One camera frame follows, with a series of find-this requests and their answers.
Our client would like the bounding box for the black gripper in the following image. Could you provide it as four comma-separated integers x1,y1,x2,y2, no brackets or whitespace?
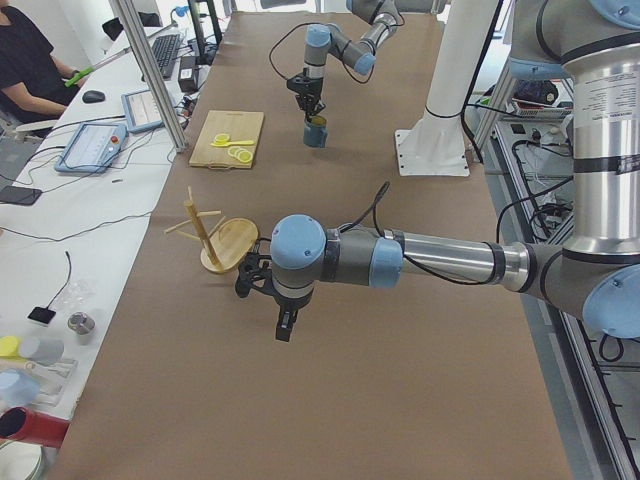
274,292,313,342
297,76,326,121

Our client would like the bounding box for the blue-grey HOME mug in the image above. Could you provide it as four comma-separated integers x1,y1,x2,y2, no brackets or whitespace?
303,115,328,148

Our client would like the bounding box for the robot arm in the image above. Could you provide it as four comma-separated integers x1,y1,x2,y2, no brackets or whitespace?
286,1,403,121
268,1,639,341

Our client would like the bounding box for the wooden cup storage rack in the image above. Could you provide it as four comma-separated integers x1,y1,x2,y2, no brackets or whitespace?
163,186,259,274

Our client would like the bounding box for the small metal cup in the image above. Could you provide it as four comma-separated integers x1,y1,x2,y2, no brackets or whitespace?
67,312,95,336

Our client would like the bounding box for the grey cup lying down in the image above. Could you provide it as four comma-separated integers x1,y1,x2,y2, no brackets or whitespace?
19,337,64,365

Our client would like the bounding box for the light blue cup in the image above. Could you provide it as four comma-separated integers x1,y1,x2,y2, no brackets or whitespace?
1,369,40,407

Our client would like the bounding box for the yellow cup lying down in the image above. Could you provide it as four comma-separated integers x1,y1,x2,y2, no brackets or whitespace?
0,336,22,359

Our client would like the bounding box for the red cylinder cup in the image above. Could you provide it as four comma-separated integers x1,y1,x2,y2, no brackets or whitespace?
1,407,70,448

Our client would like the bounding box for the wooden cutting board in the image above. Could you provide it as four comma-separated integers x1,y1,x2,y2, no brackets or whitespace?
188,110,265,169

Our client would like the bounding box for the lemon slice middle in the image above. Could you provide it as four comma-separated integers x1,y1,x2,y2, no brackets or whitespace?
228,146,244,157

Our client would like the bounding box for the lemon slice single left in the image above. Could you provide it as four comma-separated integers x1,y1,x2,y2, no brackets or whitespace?
212,133,230,146

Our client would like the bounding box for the black power adapter box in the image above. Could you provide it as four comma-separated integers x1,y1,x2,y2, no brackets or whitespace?
178,55,199,93

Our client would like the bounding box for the black keyboard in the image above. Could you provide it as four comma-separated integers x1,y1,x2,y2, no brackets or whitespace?
151,34,182,79

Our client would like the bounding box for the far blue teach pendant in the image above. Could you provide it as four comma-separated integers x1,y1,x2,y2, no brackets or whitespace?
121,89,164,134

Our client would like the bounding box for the blue teach pendant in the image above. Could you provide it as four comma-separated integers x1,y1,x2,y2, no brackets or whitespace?
121,89,164,134
54,122,128,175

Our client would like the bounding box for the black computer mouse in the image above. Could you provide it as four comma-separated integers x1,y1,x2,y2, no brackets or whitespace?
82,90,106,104

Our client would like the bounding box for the near blue teach pendant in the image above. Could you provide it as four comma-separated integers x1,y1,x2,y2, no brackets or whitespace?
54,122,128,175

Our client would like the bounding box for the small black square pad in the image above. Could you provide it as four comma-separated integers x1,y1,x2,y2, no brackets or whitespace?
27,306,56,325

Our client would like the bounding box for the seated person in black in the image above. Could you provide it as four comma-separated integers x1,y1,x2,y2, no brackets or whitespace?
1,1,79,123

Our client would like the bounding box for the black smartphone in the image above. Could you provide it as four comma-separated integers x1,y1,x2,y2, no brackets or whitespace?
0,185,42,206

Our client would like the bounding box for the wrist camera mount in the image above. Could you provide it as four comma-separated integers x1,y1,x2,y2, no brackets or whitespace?
235,241,275,298
286,73,308,95

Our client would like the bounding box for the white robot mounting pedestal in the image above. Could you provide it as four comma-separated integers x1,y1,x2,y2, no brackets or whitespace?
395,0,502,177

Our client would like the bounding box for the aluminium frame post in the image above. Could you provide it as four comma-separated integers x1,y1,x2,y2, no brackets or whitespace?
114,0,187,153

